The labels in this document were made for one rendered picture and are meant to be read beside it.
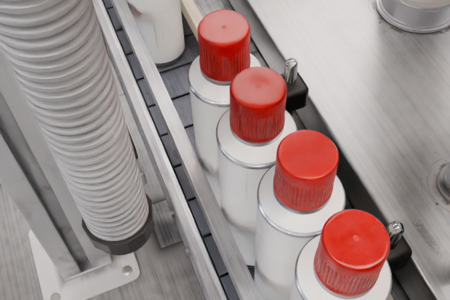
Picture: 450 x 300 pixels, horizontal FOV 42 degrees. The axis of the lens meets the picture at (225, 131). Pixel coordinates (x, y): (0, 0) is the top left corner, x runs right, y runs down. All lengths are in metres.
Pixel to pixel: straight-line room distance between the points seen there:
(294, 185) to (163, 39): 0.32
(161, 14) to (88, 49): 0.39
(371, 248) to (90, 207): 0.13
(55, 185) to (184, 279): 0.18
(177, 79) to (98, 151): 0.40
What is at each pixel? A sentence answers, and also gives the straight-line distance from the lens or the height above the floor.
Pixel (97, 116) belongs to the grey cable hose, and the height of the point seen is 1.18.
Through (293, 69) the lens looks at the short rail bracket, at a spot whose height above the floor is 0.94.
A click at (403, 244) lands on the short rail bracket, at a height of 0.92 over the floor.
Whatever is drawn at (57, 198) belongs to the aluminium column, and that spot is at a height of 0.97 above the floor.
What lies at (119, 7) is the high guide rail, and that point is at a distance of 0.58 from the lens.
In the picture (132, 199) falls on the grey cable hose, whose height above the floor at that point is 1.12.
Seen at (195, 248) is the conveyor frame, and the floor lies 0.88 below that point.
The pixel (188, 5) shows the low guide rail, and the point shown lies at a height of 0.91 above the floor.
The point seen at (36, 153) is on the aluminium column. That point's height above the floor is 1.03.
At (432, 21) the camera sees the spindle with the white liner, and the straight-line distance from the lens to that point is 0.68.
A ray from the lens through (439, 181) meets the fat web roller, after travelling 0.56.
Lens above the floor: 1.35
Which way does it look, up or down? 55 degrees down
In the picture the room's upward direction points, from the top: 3 degrees counter-clockwise
